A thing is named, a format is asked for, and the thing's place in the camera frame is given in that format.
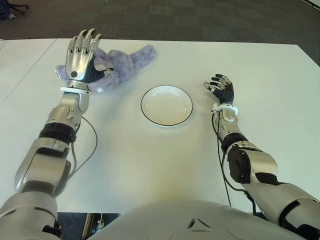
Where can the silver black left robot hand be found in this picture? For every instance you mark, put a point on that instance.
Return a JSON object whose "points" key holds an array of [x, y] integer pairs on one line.
{"points": [[76, 65]]}

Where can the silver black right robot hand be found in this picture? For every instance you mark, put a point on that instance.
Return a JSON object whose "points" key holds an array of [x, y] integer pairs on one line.
{"points": [[225, 93]]}

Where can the purple plush bear doll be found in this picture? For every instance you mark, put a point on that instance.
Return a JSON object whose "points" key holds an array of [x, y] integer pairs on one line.
{"points": [[125, 67]]}

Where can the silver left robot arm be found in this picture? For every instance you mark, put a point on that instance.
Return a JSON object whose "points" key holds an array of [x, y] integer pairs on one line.
{"points": [[37, 160]]}

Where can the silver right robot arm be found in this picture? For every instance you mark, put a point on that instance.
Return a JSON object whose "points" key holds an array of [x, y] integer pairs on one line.
{"points": [[262, 162]]}

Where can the white plate with black rim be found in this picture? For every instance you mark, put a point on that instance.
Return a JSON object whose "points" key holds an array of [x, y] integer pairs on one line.
{"points": [[165, 107]]}

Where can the black office chair base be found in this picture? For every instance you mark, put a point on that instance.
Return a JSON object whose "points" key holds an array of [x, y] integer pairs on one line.
{"points": [[21, 6]]}

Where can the white sneaker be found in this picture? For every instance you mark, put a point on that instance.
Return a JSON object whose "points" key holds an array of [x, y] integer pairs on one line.
{"points": [[11, 16]]}

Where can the grey robot torso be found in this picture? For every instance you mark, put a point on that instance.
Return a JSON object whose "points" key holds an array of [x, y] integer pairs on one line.
{"points": [[175, 220]]}

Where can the chrome support pole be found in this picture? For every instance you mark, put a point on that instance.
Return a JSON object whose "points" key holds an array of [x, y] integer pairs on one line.
{"points": [[89, 225]]}

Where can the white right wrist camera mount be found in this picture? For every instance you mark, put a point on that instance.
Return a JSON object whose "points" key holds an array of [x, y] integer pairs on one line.
{"points": [[228, 107]]}

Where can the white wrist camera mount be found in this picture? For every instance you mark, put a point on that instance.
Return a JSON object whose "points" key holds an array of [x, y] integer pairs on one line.
{"points": [[75, 89], [228, 107]]}

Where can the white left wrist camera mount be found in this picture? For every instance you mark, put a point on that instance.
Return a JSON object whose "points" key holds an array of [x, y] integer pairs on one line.
{"points": [[75, 89]]}

